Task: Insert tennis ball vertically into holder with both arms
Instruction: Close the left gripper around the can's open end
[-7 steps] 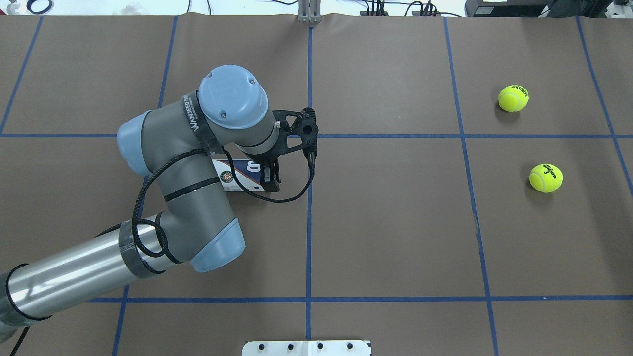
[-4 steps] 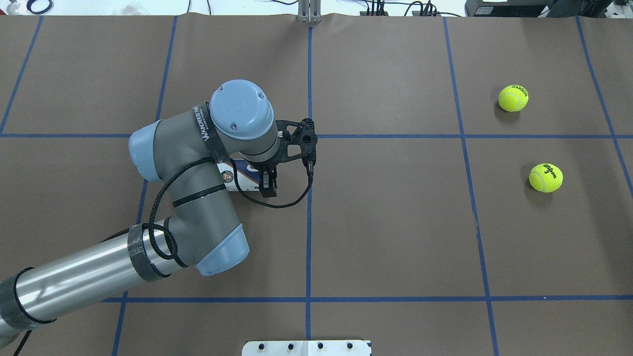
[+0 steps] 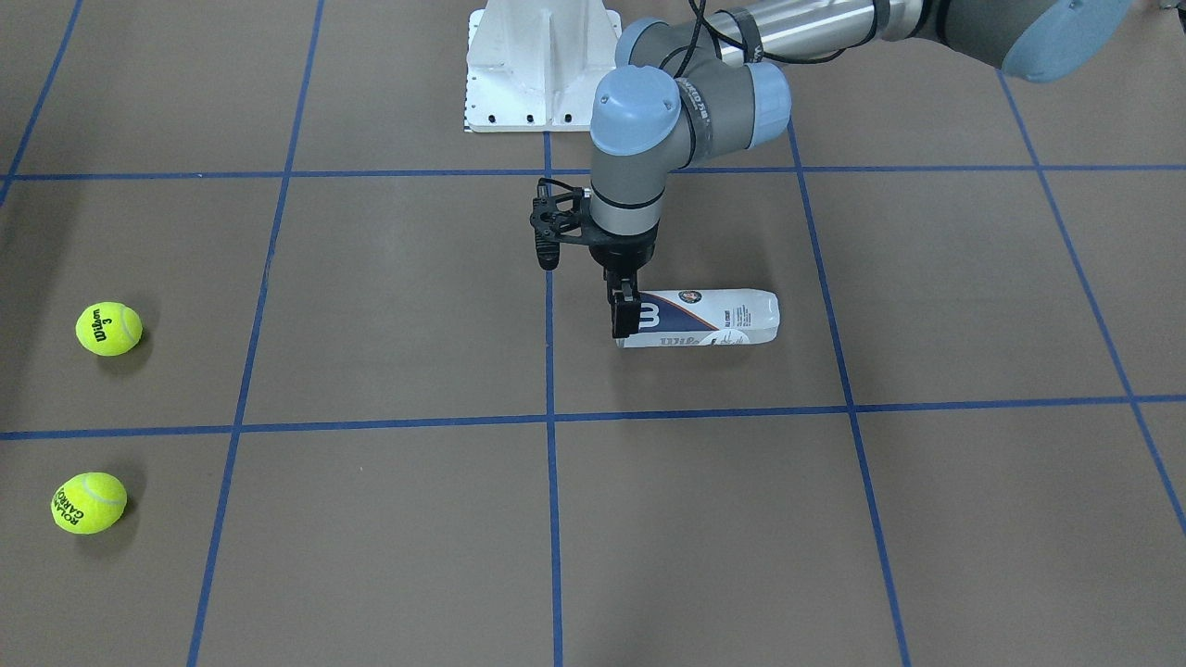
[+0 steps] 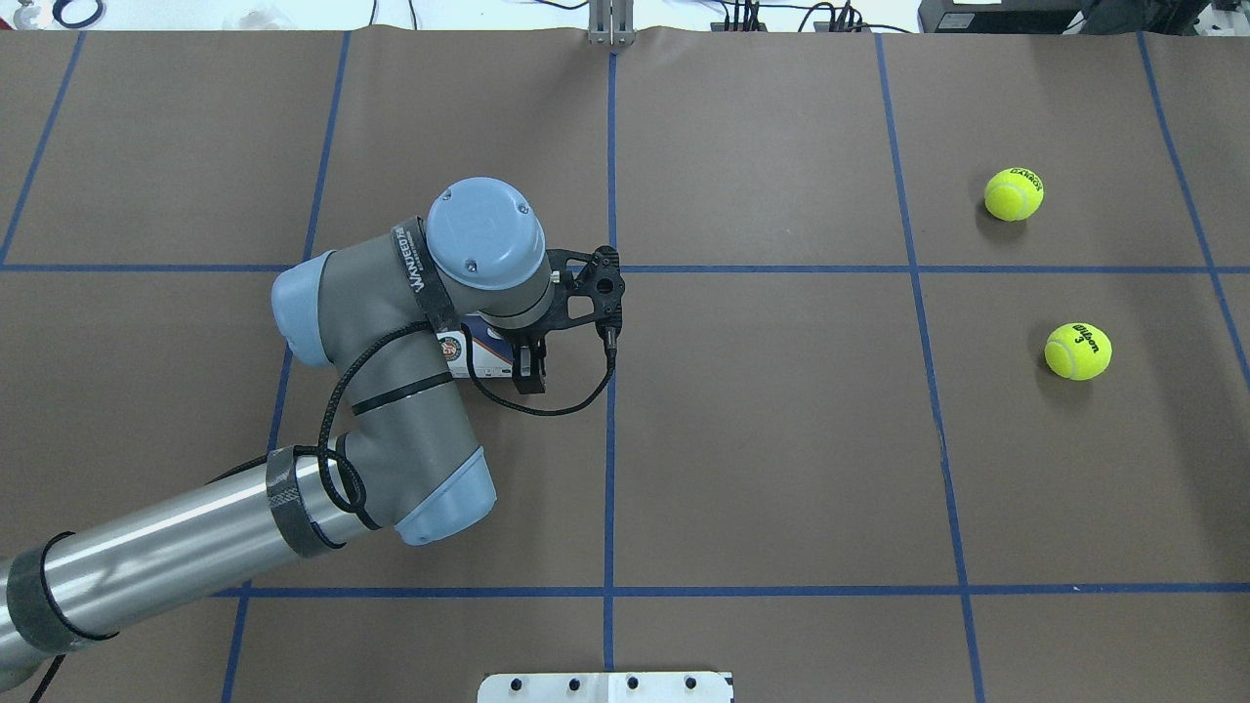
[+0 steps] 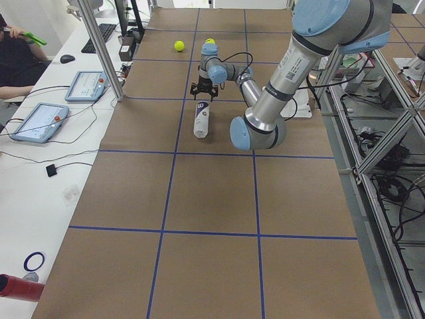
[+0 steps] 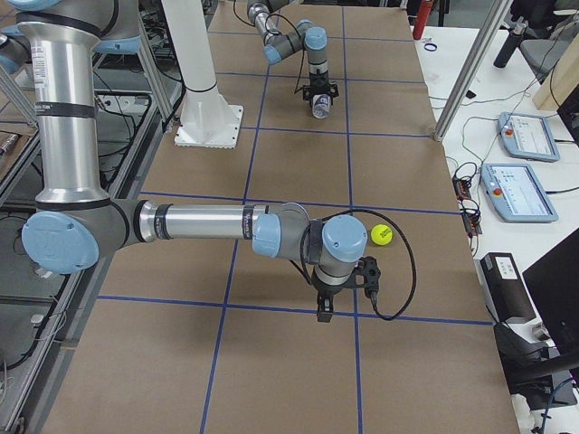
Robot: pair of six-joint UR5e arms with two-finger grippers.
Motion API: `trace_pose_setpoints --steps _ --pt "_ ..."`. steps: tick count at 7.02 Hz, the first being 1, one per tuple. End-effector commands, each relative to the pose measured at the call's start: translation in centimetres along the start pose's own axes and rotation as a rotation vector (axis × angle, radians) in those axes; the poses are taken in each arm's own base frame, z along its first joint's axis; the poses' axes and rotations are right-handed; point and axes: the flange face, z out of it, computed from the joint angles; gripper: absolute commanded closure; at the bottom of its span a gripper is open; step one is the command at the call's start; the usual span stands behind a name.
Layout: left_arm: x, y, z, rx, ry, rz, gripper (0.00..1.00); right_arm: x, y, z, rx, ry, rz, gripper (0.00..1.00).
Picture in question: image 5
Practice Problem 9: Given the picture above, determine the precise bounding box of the blue tape ring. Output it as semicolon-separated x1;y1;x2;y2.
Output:
23;251;46;272

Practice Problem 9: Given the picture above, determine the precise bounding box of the seated person black shirt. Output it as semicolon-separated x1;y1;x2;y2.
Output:
1;18;48;100

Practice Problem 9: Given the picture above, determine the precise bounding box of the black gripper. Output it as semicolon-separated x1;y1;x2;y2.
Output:
190;75;218;101

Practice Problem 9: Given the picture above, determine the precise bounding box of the white blue tennis ball can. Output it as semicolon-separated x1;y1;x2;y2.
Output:
193;101;210;138

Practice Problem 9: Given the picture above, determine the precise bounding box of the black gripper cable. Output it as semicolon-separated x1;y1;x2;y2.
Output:
217;52;255;89

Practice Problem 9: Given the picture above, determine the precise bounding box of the teach pendant tablet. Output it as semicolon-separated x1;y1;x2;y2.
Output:
10;102;70;144
64;71;108;103

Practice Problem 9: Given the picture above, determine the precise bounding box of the near teach pendant tablet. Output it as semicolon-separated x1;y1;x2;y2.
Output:
10;102;70;144

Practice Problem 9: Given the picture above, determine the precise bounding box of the aluminium frame post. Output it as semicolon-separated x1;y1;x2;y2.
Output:
77;0;124;102

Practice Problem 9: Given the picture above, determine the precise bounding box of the black keyboard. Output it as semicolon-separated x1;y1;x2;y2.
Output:
80;23;118;54

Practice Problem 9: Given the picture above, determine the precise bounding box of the red cylinder bottle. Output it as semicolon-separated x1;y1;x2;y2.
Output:
1;274;44;302

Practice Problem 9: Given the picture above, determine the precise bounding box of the far teach pendant tablet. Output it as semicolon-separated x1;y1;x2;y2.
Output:
64;71;108;103

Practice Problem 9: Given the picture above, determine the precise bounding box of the small black square puck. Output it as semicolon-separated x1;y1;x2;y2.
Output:
46;164;58;177

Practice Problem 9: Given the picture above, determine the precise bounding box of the black box with label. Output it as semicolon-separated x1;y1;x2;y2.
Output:
119;37;136;62

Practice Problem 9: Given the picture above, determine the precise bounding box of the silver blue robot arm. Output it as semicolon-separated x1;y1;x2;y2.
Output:
191;1;392;150

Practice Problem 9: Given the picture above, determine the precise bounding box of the Wilson tennis ball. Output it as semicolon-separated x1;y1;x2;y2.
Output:
174;41;185;52

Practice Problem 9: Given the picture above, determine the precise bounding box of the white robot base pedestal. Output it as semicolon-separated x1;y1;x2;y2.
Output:
281;90;312;118

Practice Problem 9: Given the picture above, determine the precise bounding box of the black computer mouse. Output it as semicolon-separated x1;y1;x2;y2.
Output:
60;54;76;64

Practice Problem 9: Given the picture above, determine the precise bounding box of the aluminium frame rack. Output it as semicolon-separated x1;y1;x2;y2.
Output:
327;13;425;319

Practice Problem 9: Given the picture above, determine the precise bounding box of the black monitor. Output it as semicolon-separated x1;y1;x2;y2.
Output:
114;0;145;44

